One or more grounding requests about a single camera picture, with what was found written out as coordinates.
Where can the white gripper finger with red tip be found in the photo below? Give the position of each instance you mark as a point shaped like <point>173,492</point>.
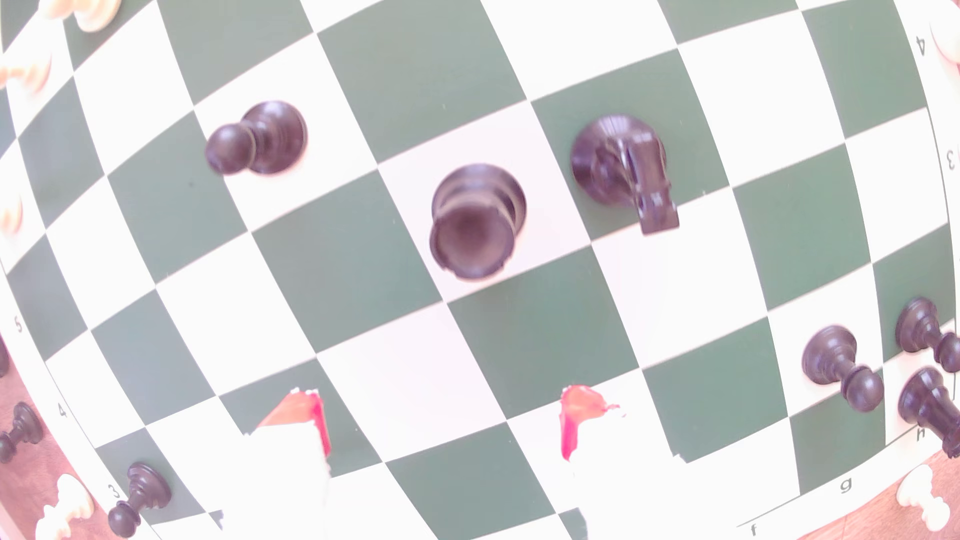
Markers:
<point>281,480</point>
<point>622,487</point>

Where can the black rook chess piece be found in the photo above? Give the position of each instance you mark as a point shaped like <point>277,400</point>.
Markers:
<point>476,217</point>
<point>926,401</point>

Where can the black pawn chess piece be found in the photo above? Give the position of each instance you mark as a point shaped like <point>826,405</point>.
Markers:
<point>22,427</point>
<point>829,356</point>
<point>916,326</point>
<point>150,487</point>
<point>270,139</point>

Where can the green and cream chess mat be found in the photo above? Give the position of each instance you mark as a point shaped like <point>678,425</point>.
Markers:
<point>375,360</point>

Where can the white pawn chess piece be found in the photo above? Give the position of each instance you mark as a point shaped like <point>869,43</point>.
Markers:
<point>919,491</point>
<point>9,215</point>
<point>30,73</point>
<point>90,11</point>
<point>67,502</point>

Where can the black knight chess piece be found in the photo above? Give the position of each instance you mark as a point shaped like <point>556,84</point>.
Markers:
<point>615,161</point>

